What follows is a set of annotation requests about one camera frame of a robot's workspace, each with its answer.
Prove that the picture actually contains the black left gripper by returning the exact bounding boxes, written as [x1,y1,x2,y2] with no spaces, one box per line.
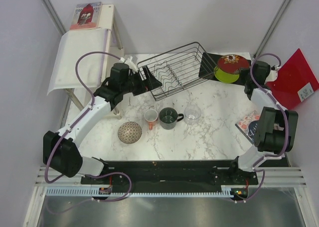
[121,66,162,96]

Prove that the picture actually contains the lime green plate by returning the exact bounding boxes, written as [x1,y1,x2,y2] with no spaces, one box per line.
[214,66,240,84]

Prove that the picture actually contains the dark red patterned bowl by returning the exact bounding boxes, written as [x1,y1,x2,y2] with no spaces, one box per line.
[217,54,250,74]

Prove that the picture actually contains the black wire dish rack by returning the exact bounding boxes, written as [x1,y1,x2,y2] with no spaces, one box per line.
[137,42,207,101]

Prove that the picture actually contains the orange pink mug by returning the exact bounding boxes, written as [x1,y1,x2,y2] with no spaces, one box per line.
[144,109,159,130]

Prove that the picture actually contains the grey mug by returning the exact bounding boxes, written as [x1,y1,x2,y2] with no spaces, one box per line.
[159,108,184,130]

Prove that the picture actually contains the clear octagonal glass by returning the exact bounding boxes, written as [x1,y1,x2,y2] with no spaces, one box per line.
[184,105,201,125]

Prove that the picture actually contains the red patterned white bowl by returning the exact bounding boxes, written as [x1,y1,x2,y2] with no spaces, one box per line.
[118,121,142,144]

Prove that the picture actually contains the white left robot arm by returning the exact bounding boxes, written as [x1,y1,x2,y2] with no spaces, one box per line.
[43,63,162,184]

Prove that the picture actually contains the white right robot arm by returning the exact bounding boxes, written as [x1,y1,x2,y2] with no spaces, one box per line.
[228,62,298,184]

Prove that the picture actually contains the black clipboard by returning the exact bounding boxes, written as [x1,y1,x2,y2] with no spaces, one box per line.
[198,52,251,85]

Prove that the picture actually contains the Little Women book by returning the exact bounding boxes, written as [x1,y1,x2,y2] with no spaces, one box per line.
[235,111,260,144]

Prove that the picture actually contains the red plastic folder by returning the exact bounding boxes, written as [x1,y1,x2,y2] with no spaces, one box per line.
[267,49,319,110]

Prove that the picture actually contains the white side shelf table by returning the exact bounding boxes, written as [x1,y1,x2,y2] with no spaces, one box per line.
[63,4,124,123]

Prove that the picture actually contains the white translucent mat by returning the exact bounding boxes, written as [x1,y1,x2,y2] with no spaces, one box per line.
[47,28,107,93]

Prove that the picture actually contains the red cover book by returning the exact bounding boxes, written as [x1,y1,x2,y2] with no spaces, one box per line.
[69,2,102,30]

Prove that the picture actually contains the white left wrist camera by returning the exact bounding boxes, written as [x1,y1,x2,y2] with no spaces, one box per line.
[119,56,139,74]

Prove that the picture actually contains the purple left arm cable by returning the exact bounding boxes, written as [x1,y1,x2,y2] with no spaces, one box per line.
[44,29,133,214]

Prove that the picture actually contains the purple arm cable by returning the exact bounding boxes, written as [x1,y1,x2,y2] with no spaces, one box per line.
[230,53,291,204]
[44,29,133,214]

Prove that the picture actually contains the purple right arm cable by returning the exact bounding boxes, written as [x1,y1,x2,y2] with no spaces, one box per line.
[230,53,291,204]

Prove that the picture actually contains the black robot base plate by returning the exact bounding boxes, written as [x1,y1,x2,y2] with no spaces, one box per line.
[81,160,258,192]

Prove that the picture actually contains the white slotted cable duct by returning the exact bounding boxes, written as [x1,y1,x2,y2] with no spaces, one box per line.
[46,186,250,197]

